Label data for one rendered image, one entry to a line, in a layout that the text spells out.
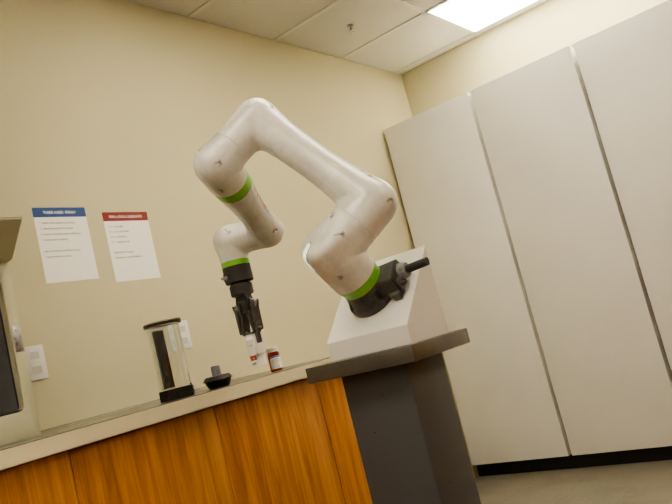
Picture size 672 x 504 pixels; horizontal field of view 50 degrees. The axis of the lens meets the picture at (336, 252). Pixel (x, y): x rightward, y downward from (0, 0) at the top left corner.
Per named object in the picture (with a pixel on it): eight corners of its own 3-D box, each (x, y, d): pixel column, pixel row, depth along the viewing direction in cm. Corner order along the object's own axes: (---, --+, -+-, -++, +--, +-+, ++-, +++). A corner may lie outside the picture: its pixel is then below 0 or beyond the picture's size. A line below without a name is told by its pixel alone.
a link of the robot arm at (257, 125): (406, 188, 177) (250, 79, 193) (365, 237, 174) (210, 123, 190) (409, 207, 189) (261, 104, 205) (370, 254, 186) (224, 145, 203)
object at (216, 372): (198, 392, 215) (193, 371, 216) (220, 386, 223) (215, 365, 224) (218, 388, 210) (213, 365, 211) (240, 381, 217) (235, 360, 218)
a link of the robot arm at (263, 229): (211, 175, 208) (215, 208, 203) (248, 164, 206) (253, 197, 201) (253, 227, 240) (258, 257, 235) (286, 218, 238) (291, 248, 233)
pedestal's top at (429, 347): (470, 342, 193) (466, 327, 193) (415, 361, 166) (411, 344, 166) (372, 363, 210) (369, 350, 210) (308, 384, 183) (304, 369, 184)
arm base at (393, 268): (435, 251, 185) (422, 236, 182) (431, 294, 175) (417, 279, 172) (356, 283, 199) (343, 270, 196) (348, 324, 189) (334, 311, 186)
